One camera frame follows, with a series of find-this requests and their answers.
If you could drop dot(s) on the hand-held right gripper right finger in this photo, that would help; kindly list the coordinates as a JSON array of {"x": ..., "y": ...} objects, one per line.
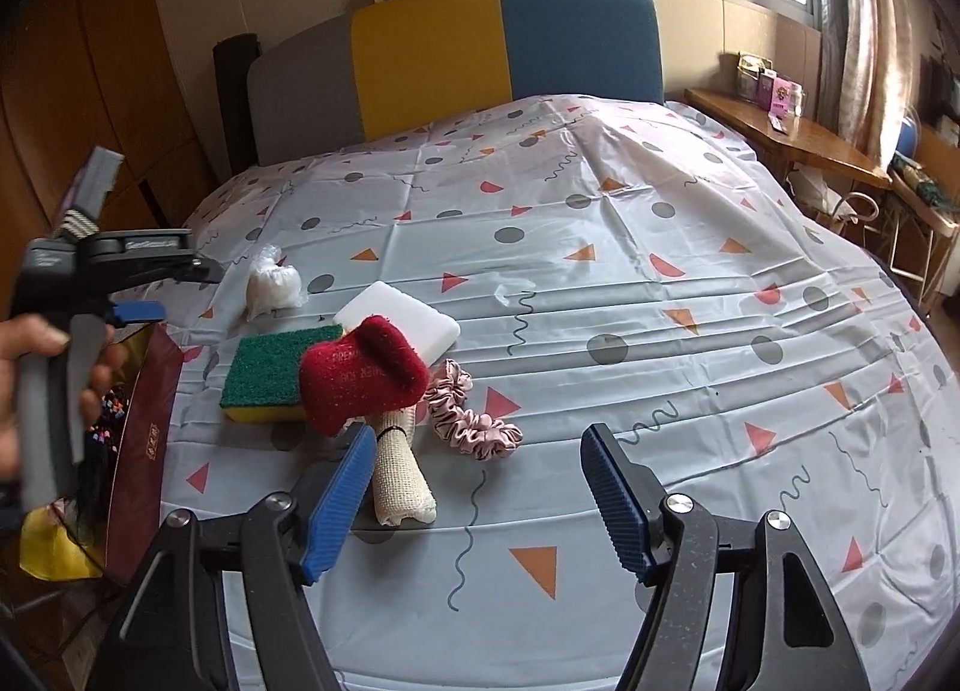
[{"x": 615, "y": 496}]

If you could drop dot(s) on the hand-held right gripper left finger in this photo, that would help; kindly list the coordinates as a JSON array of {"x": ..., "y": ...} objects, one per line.
[{"x": 337, "y": 511}]

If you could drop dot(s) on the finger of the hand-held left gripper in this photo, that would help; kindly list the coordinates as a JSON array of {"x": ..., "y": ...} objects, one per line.
[
  {"x": 139, "y": 312},
  {"x": 150, "y": 256}
]

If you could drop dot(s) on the cream mesh cloth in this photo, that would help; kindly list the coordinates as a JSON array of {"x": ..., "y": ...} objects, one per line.
[{"x": 397, "y": 473}]

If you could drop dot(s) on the white ball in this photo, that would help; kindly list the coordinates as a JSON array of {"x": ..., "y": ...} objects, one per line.
[{"x": 274, "y": 286}]

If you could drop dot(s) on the red knitted scrubbing cloth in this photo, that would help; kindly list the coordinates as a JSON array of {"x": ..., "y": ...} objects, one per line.
[{"x": 352, "y": 376}]

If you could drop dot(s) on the green and yellow sponge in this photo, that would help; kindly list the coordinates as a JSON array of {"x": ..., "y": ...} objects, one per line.
[{"x": 270, "y": 368}]

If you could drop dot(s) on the pink satin scrunchie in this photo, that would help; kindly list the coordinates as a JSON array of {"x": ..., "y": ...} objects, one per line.
[{"x": 465, "y": 428}]

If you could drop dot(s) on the white foam sponge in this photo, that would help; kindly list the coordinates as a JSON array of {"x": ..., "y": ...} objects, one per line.
[{"x": 420, "y": 316}]

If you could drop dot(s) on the person's left hand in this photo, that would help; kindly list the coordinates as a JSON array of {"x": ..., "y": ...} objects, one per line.
[{"x": 37, "y": 337}]

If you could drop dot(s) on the printed bed cover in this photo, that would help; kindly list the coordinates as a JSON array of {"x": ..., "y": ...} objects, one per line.
[{"x": 675, "y": 331}]

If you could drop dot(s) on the wooden wardrobe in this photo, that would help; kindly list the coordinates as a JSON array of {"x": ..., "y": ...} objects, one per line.
[{"x": 75, "y": 24}]

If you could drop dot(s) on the grey yellow blue headboard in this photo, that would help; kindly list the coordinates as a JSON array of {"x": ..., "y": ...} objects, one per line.
[{"x": 427, "y": 61}]

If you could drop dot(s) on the wooden side table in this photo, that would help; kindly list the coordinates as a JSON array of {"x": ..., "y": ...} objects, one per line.
[{"x": 810, "y": 144}]

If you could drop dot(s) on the cluttered metal rack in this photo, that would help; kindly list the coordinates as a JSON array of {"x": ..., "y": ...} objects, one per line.
[{"x": 926, "y": 211}]

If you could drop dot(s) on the small purple box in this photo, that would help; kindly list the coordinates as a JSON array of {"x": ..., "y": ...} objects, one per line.
[{"x": 769, "y": 90}]

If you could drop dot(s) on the blue round object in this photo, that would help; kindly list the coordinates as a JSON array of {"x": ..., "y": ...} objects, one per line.
[{"x": 907, "y": 135}]

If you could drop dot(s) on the white metal scroll frame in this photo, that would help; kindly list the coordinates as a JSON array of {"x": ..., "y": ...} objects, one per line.
[{"x": 847, "y": 207}]

